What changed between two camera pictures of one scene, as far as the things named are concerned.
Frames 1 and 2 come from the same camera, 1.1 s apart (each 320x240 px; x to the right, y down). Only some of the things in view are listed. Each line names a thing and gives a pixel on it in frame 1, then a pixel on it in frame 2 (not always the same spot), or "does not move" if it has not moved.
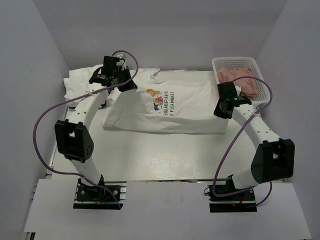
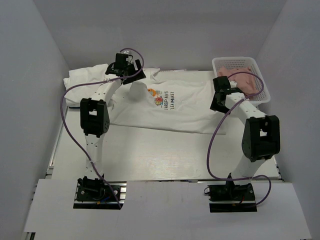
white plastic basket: x=262 y=96 does not move
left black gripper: x=130 y=85 → x=140 y=75
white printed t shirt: x=175 y=101 does not move
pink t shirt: x=248 y=85 does not move
